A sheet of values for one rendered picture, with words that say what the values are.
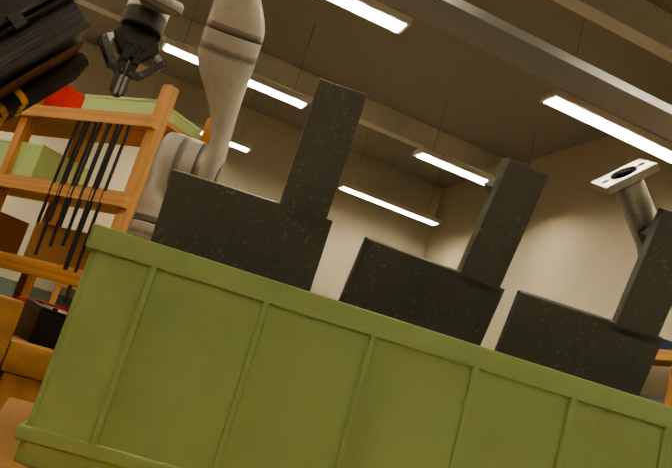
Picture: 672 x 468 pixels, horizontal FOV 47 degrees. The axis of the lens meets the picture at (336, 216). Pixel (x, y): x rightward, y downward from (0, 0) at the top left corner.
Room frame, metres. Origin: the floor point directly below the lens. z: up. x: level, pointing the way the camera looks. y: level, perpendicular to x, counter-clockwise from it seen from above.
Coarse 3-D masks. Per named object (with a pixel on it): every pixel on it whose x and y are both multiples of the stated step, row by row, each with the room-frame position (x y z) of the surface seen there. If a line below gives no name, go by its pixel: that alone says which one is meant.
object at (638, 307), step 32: (640, 256) 0.70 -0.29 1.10; (640, 288) 0.70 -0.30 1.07; (512, 320) 0.72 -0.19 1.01; (544, 320) 0.72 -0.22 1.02; (576, 320) 0.72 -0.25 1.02; (608, 320) 0.72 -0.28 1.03; (640, 320) 0.72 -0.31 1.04; (512, 352) 0.73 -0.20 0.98; (544, 352) 0.73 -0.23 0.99; (576, 352) 0.73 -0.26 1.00; (608, 352) 0.73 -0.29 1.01; (640, 352) 0.73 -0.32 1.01; (608, 384) 0.74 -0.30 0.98; (640, 384) 0.74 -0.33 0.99
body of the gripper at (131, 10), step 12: (132, 12) 1.23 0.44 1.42; (144, 12) 1.23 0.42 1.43; (156, 12) 1.24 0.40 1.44; (120, 24) 1.24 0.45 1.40; (132, 24) 1.24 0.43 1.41; (144, 24) 1.23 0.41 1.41; (156, 24) 1.25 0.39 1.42; (120, 36) 1.24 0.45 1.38; (144, 36) 1.26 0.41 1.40; (156, 36) 1.27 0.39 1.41; (120, 48) 1.25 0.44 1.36; (132, 48) 1.26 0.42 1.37; (156, 48) 1.27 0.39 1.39; (144, 60) 1.27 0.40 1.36
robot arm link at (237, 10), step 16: (224, 0) 1.06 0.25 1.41; (240, 0) 1.06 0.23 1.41; (256, 0) 1.06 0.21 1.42; (208, 16) 1.10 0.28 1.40; (224, 16) 1.07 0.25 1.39; (240, 16) 1.07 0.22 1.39; (256, 16) 1.08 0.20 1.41; (224, 32) 1.08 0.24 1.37; (240, 32) 1.08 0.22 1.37; (256, 32) 1.09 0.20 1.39
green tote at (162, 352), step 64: (128, 256) 0.55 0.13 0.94; (192, 256) 0.56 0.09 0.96; (128, 320) 0.56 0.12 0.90; (192, 320) 0.57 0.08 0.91; (256, 320) 0.57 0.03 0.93; (320, 320) 0.58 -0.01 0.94; (384, 320) 0.58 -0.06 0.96; (64, 384) 0.56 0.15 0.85; (128, 384) 0.56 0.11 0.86; (192, 384) 0.57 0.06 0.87; (256, 384) 0.58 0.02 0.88; (320, 384) 0.58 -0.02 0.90; (384, 384) 0.59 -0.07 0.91; (448, 384) 0.60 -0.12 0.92; (512, 384) 0.61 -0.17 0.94; (576, 384) 0.61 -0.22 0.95; (64, 448) 0.55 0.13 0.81; (128, 448) 0.56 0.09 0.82; (192, 448) 0.57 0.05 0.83; (256, 448) 0.58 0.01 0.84; (320, 448) 0.59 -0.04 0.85; (384, 448) 0.59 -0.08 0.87; (448, 448) 0.60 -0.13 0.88; (512, 448) 0.61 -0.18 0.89; (576, 448) 0.62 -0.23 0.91; (640, 448) 0.63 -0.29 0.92
